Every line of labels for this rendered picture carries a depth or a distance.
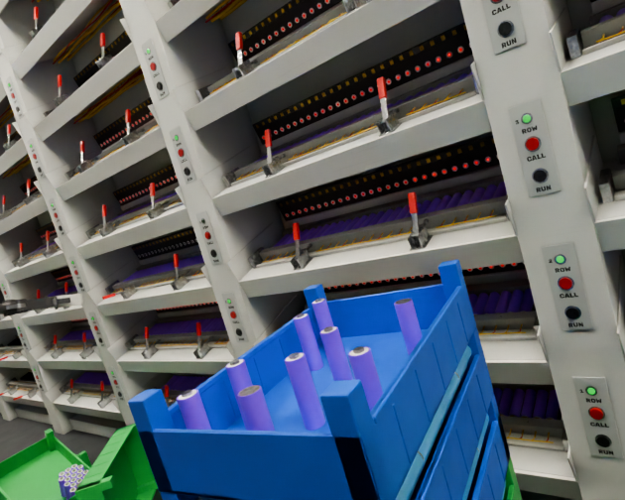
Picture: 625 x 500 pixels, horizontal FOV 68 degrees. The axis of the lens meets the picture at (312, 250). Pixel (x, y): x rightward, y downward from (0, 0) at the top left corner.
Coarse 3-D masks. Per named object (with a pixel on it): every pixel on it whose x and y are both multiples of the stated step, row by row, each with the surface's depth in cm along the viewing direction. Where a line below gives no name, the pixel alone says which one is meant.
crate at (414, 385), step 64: (384, 320) 57; (448, 320) 44; (256, 384) 49; (320, 384) 48; (384, 384) 44; (448, 384) 40; (192, 448) 34; (256, 448) 30; (320, 448) 28; (384, 448) 28
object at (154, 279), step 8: (200, 264) 123; (168, 272) 132; (184, 272) 127; (192, 272) 125; (200, 272) 121; (136, 280) 142; (144, 280) 139; (152, 280) 137; (160, 280) 135; (168, 280) 130; (120, 288) 148
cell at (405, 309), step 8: (400, 304) 45; (408, 304) 44; (400, 312) 45; (408, 312) 44; (400, 320) 45; (408, 320) 45; (416, 320) 45; (408, 328) 45; (416, 328) 45; (408, 336) 45; (416, 336) 45; (408, 344) 45; (416, 344) 45; (408, 352) 46
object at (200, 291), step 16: (160, 256) 150; (128, 272) 158; (96, 288) 149; (112, 288) 151; (160, 288) 130; (192, 288) 116; (208, 288) 111; (96, 304) 148; (112, 304) 142; (128, 304) 137; (144, 304) 132; (160, 304) 127; (176, 304) 123; (192, 304) 119
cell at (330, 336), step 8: (328, 328) 43; (336, 328) 43; (320, 336) 44; (328, 336) 43; (336, 336) 43; (328, 344) 43; (336, 344) 43; (328, 352) 43; (336, 352) 43; (344, 352) 44; (328, 360) 44; (336, 360) 43; (344, 360) 43; (336, 368) 43; (344, 368) 43; (336, 376) 44; (344, 376) 43
